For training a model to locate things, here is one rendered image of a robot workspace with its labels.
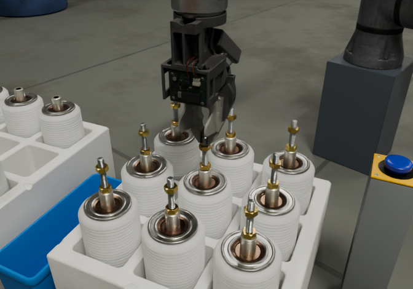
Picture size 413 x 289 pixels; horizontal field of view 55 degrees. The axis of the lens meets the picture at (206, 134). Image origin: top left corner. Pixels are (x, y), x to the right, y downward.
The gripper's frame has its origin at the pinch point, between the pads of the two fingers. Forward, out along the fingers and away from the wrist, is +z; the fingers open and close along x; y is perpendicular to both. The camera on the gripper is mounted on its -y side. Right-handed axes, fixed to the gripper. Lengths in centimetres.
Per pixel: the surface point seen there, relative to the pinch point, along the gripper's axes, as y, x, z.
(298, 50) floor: -154, -15, 34
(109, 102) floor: -60, -68, 34
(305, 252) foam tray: 2.5, 18.6, 16.5
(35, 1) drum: -153, -194, 24
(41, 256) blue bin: 11.8, -32.1, 30.5
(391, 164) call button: -5.4, 28.0, 1.5
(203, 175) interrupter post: 1.7, 0.3, 7.1
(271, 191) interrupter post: 1.7, 11.9, 6.7
